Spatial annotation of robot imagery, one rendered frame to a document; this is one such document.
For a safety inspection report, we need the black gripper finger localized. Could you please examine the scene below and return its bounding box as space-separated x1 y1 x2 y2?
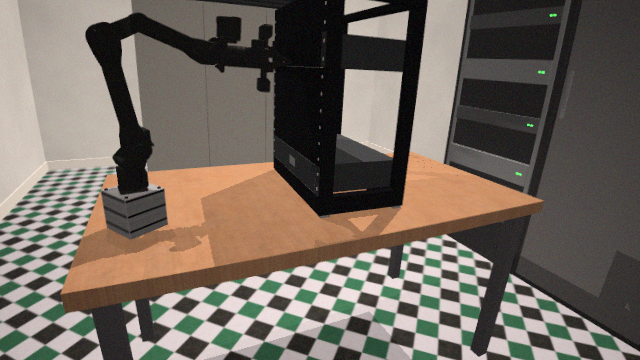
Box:
269 46 293 62
270 61 293 72

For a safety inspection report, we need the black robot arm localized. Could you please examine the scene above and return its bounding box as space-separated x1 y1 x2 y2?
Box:
85 12 270 195

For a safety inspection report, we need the black server rack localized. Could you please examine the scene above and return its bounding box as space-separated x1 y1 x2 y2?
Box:
272 0 428 218

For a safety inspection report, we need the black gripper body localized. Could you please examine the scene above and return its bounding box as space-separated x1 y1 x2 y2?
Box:
240 24 273 92

